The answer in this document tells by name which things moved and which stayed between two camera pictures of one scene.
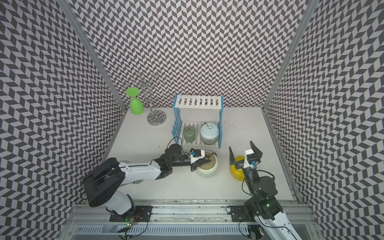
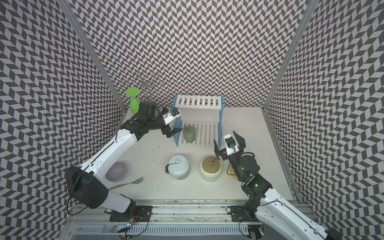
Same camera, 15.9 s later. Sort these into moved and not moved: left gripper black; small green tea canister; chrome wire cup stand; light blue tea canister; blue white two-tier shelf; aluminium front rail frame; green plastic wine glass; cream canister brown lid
Moved: light blue tea canister; left gripper black; cream canister brown lid
Not moved: chrome wire cup stand; small green tea canister; blue white two-tier shelf; aluminium front rail frame; green plastic wine glass
